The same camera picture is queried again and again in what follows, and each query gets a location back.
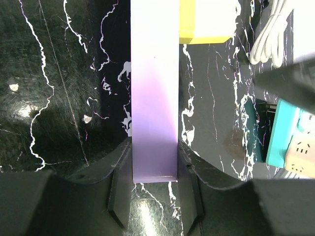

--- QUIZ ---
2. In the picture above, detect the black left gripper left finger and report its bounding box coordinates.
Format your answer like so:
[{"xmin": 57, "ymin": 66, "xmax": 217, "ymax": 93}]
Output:
[{"xmin": 0, "ymin": 138, "xmax": 133, "ymax": 236}]

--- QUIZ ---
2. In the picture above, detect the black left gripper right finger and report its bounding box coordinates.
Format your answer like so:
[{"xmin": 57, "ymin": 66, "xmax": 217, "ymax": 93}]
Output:
[{"xmin": 178, "ymin": 141, "xmax": 315, "ymax": 236}]

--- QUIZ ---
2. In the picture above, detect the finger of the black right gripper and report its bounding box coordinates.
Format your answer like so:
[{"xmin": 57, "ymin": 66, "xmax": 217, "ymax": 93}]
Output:
[{"xmin": 253, "ymin": 53, "xmax": 315, "ymax": 113}]

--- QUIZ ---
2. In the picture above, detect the yellow cube plug adapter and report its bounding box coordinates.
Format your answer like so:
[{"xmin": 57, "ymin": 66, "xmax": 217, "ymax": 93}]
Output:
[{"xmin": 179, "ymin": 0, "xmax": 241, "ymax": 44}]

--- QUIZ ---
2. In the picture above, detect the purple power strip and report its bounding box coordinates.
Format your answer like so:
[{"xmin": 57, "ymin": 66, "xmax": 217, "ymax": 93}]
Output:
[{"xmin": 130, "ymin": 0, "xmax": 180, "ymax": 183}]

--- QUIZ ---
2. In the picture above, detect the teal triangular power strip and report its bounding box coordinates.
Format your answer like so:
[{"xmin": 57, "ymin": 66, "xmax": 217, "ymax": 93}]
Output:
[{"xmin": 241, "ymin": 97, "xmax": 315, "ymax": 178}]

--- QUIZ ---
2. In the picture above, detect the white coiled cable of purple strip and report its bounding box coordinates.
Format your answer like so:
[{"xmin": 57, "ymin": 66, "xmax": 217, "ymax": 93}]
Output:
[{"xmin": 249, "ymin": 0, "xmax": 294, "ymax": 68}]

